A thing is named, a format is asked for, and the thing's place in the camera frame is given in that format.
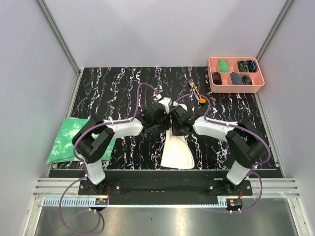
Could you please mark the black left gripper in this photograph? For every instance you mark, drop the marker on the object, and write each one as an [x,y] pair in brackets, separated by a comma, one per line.
[167,124]

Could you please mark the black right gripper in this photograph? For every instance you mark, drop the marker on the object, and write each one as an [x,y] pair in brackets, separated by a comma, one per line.
[174,132]

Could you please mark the white cloth napkin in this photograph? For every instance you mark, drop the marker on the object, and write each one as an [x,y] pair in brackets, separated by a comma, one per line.
[176,152]

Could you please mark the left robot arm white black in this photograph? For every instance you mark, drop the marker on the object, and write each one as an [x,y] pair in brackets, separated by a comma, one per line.
[92,141]

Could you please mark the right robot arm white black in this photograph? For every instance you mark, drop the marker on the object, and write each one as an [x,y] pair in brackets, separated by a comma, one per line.
[244,141]

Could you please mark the black marble pattern mat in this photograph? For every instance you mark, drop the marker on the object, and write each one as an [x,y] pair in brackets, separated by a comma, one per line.
[110,93]

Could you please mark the orange plastic spoon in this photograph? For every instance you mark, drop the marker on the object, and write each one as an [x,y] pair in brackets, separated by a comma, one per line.
[200,99]

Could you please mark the silver metal fork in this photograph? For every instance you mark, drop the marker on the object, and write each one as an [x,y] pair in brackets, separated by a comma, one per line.
[192,84]

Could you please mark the dark brown rolled cloth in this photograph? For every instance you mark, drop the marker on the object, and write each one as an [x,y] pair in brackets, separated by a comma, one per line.
[216,77]

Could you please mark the pink compartment tray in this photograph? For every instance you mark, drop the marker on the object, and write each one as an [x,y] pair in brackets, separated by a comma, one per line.
[227,86]

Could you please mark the blue grey rolled cloth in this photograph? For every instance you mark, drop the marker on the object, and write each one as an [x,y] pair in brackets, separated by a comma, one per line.
[236,78]

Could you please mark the green rolled cloth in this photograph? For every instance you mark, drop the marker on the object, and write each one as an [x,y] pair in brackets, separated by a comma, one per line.
[223,66]

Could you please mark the dark teal patterned roll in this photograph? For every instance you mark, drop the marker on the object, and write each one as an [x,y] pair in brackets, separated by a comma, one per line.
[246,80]

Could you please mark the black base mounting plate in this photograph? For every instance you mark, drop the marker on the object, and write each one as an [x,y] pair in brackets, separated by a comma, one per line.
[165,187]

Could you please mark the dark green patterned roll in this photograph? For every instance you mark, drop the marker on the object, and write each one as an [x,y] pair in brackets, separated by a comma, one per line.
[242,66]

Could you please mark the dark blue patterned roll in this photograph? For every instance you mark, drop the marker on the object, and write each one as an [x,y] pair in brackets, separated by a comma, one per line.
[252,66]

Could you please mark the green white patterned cloth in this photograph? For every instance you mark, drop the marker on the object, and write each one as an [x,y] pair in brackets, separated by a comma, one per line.
[62,150]

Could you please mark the left aluminium frame post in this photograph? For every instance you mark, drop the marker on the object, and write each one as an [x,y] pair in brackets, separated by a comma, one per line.
[57,34]

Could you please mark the aluminium frame post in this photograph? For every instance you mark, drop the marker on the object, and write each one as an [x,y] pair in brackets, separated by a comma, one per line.
[275,27]
[57,34]

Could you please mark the right aluminium frame post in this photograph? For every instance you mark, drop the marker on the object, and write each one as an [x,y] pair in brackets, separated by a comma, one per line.
[275,27]

